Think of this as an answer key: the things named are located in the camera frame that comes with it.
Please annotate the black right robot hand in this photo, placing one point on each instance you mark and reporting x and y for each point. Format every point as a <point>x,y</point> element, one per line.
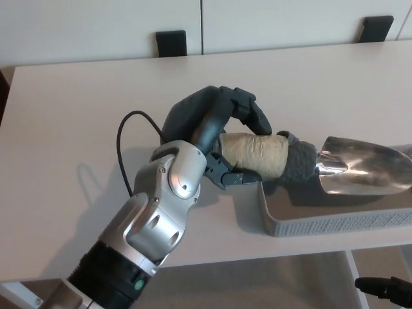
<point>380,286</point>

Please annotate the grey perforated plastic container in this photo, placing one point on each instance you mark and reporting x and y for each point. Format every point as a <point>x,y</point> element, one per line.
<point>322,225</point>

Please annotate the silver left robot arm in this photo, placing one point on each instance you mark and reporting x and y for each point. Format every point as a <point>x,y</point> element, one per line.
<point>154,212</point>

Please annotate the white metal-frame desk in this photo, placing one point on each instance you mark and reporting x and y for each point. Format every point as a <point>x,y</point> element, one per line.
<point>96,96</point>

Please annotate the white cabinet with doors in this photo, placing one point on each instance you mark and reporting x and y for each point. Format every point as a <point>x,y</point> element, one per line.
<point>96,22</point>

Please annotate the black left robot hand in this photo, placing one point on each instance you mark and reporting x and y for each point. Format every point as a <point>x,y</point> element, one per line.
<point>190,116</point>

